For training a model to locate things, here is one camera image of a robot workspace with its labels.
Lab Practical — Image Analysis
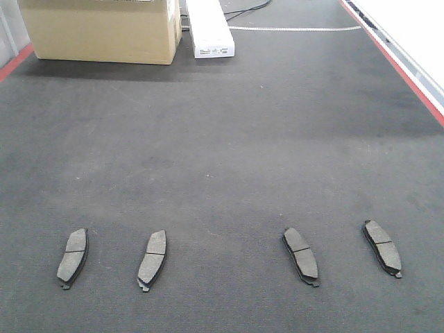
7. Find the brake pad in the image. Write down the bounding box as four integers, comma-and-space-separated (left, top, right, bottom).
362, 220, 402, 279
137, 230, 167, 292
56, 228, 89, 290
282, 228, 320, 288

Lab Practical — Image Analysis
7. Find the long white box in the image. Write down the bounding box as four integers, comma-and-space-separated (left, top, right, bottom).
186, 0, 235, 59

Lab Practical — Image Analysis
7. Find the cardboard box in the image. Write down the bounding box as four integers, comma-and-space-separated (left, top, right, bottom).
18, 1, 182, 65

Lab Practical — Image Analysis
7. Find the black floor cable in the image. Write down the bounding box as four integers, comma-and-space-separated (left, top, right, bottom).
223, 0, 271, 21

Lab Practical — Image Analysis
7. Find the white conveyor side rail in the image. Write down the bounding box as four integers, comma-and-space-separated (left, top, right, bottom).
341, 1, 443, 124

